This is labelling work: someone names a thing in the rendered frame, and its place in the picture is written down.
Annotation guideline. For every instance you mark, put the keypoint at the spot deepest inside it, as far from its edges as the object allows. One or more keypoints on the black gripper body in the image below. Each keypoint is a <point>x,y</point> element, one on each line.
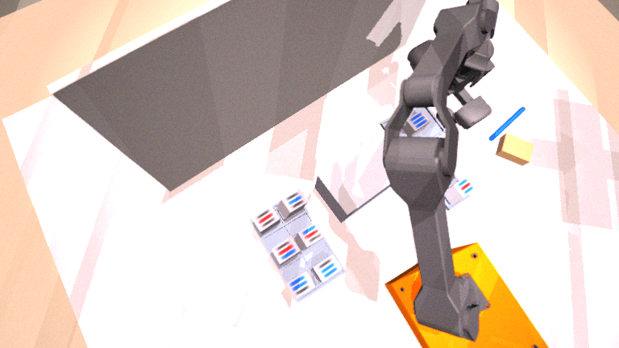
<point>473,110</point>

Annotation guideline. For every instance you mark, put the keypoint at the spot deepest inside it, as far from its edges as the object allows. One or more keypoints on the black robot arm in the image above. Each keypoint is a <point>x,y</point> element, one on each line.
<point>421,169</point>

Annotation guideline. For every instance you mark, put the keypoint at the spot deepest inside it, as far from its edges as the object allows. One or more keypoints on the blue rod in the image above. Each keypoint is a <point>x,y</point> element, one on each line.
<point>505,124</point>

